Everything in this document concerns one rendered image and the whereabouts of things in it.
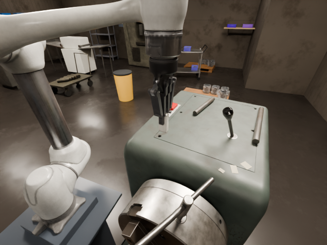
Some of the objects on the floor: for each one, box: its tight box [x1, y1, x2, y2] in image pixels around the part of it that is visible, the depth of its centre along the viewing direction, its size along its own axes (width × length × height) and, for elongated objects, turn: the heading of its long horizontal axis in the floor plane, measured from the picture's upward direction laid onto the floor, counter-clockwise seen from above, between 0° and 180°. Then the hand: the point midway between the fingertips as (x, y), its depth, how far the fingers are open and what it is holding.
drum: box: [113, 70, 133, 102], centre depth 363 cm, size 40×40×64 cm
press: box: [123, 22, 150, 68], centre depth 572 cm, size 143×123×273 cm
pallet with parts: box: [183, 84, 230, 100], centre depth 361 cm, size 109×76×32 cm
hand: (163, 122), depth 52 cm, fingers closed
